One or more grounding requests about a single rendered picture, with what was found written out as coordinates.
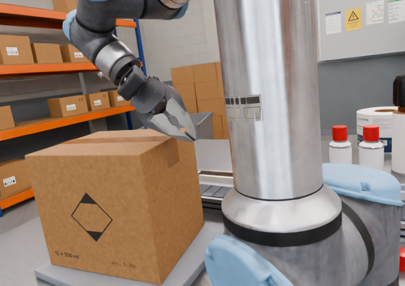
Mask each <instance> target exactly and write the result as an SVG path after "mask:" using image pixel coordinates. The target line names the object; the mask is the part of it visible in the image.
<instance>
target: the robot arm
mask: <svg viewBox="0 0 405 286"><path fill-rule="evenodd" d="M189 1H190V0H77V9H75V10H73V11H71V12H70V13H69V14H68V15H67V16H66V20H65V21H63V32H64V34H65V36H66V37H67V38H68V39H69V40H70V41H71V43H72V44H73V46H74V47H76V48H77V49H78V50H79V51H80V52H81V53H82V54H83V55H84V56H85V57H86V58H87V59H88V60H89V61H90V62H91V63H92V64H93V65H94V66H95V67H96V68H98V69H99V70H100V71H101V72H100V73H99V74H100V75H101V76H104V75H105V76H106V77H107V78H108V79H109V80H110V81H111V82H112V83H113V84H114V85H116V86H118V91H117V93H118V94H119V95H120V96H121V97H122V98H124V99H125V100H126V101H129V100H130V99H131V104H130V105H131V106H132V107H135V109H136V110H137V113H136V114H135V115H137V116H138V117H139V118H140V120H141V121H142V122H143V123H144V124H145V125H146V126H147V127H149V128H151V129H153V130H155V131H158V132H160V133H162V134H165V135H168V136H170V137H173V138H176V139H178V140H181V141H188V142H194V141H195V140H196V132H195V127H194V125H193V122H192V119H191V118H190V115H189V113H188V111H187V110H186V107H185V105H184V102H183V99H182V97H181V95H180V94H179V92H177V91H176V89H174V88H173V87H171V86H170V85H169V84H168V83H167V82H166V81H165V82H164V83H163V82H161V81H160V80H159V78H158V77H155V76H153V77H151V76H149V77H146V76H145V75H144V74H143V71H142V70H140V66H141V63H140V61H139V60H138V59H137V58H136V56H135V55H134V54H133V53H132V52H131V51H130V50H129V49H128V48H127V47H126V46H125V45H124V44H123V43H122V42H121V41H120V40H119V39H118V38H117V37H116V36H115V35H114V34H113V31H114V28H115V26H116V20H117V19H162V20H172V19H180V18H182V17H183V16H184V15H185V11H186V10H187V8H188V5H189ZM213 2H214V8H215V19H216V29H217V35H218V46H219V56H220V62H221V73H222V83H223V89H224V100H225V110H226V117H227V127H228V138H229V144H230V154H231V164H232V170H233V181H234V186H233V188H232V189H231V190H230V191H229V192H228V193H227V194H226V195H225V196H224V198H223V200H222V204H221V206H222V216H223V223H224V233H223V234H219V235H216V236H215V237H213V239H212V241H211V242H210V243H209V245H208V246H207V247H206V250H205V255H204V259H205V265H206V270H207V274H208V276H209V279H210V282H211V284H212V286H400V285H399V269H400V230H401V207H402V206H403V201H401V186H400V183H399V182H398V180H397V179H396V178H395V177H394V176H392V175H391V174H389V173H386V172H384V171H382V170H378V169H375V168H372V167H366V166H360V165H355V164H342V163H322V151H321V127H320V113H319V89H318V65H317V51H316V27H315V3H314V0H213ZM165 112H168V113H169V114H171V115H173V116H175V117H176V118H177V119H178V122H179V124H180V125H183V126H184V128H185V130H186V133H184V132H182V131H181V130H180V129H179V127H177V126H175V125H173V124H172V123H171V121H170V119H169V117H168V116H167V115H165Z"/></svg>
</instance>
